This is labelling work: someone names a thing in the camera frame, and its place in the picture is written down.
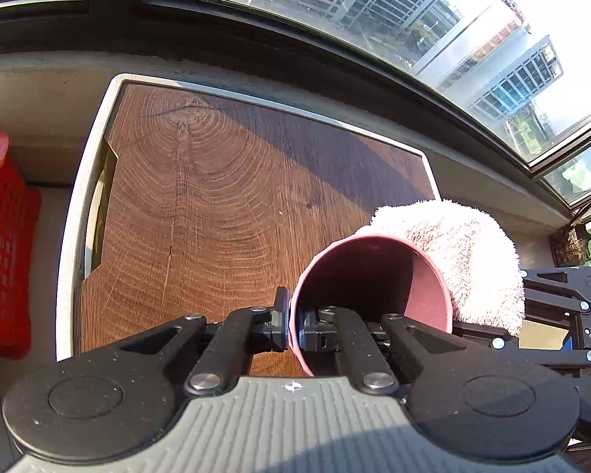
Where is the white fluffy cloth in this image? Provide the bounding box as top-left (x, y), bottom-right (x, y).
top-left (355, 199), bottom-right (527, 340)

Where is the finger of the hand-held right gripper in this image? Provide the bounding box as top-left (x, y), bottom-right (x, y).
top-left (520, 266), bottom-right (591, 317)
top-left (452, 320), bottom-right (591, 371)

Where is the black window frame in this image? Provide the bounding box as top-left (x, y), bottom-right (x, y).
top-left (0, 0), bottom-right (591, 218)

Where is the red plastic basket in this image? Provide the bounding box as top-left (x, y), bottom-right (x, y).
top-left (0, 131), bottom-right (43, 360)

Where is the pink cup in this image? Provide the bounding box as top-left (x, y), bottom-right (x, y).
top-left (286, 235), bottom-right (455, 378)

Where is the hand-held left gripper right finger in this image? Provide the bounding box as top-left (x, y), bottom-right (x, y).
top-left (299, 305), bottom-right (474, 397)

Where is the white-rimmed wooden table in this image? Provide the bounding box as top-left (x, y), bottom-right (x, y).
top-left (55, 73), bottom-right (443, 378)

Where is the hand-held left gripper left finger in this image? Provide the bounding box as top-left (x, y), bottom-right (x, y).
top-left (111, 287), bottom-right (291, 397)

